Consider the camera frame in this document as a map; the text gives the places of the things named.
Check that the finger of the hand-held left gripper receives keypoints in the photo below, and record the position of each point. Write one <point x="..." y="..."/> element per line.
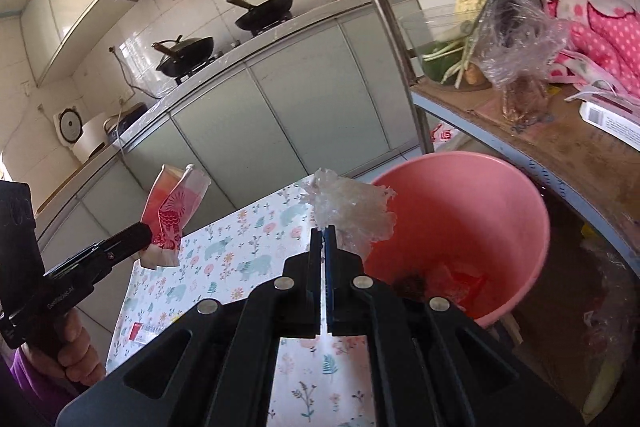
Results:
<point x="130" y="233"/>
<point x="120" y="254"/>

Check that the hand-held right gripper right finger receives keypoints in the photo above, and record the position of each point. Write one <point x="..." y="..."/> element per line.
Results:
<point x="328" y="267"/>

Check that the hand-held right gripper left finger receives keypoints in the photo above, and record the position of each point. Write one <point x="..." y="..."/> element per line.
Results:
<point x="315" y="257"/>

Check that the red white paper wrapper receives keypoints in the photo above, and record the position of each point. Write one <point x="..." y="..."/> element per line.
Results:
<point x="172" y="212"/>

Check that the clear plastic bag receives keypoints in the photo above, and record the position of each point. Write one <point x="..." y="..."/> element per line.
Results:
<point x="350" y="207"/>

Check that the red white medicine box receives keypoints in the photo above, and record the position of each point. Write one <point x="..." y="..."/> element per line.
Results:
<point x="145" y="332"/>

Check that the red plastic packet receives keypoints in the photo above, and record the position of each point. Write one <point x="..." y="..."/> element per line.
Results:
<point x="462" y="287"/>

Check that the pink plastic bucket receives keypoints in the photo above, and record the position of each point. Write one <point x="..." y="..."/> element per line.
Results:
<point x="475" y="217"/>

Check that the person's left forearm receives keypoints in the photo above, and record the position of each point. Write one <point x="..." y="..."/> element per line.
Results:
<point x="30" y="392"/>

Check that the person's left hand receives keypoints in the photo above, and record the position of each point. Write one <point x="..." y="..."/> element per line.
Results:
<point x="80" y="352"/>

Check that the floral printed tablecloth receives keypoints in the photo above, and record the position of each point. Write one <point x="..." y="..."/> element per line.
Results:
<point x="235" y="257"/>

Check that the white rice cooker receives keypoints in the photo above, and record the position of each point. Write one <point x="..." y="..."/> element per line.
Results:
<point x="80" y="132"/>

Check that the black countertop cooker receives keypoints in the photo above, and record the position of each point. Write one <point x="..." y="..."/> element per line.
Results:
<point x="125" y="117"/>

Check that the kitchen counter cabinets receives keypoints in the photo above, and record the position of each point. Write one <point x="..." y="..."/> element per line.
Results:
<point x="280" y="107"/>

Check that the lidded black wok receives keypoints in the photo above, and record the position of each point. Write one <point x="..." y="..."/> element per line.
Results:
<point x="187" y="54"/>

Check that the green vegetable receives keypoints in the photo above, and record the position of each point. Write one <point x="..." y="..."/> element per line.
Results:
<point x="440" y="67"/>

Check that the metal shelf rack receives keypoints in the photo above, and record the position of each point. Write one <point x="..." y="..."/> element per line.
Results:
<point x="390" y="32"/>

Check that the open black wok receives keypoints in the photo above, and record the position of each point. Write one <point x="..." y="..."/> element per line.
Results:
<point x="265" y="14"/>

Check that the clear plastic container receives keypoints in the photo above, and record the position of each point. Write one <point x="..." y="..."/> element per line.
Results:
<point x="435" y="24"/>

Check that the clear plastic bags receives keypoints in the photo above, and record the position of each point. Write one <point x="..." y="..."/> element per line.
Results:
<point x="612" y="332"/>

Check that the clear bag with food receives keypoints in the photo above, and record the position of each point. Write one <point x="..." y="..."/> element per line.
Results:
<point x="520" y="47"/>

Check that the cauliflower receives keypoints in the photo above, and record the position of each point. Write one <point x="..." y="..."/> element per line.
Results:
<point x="472" y="2"/>

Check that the white cardboard box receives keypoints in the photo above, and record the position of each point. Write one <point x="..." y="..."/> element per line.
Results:
<point x="612" y="119"/>

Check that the pink polka-dot cloth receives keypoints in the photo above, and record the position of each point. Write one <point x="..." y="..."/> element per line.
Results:
<point x="600" y="37"/>

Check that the white wall cabinets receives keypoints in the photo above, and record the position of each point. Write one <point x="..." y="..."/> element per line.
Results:
<point x="60" y="22"/>

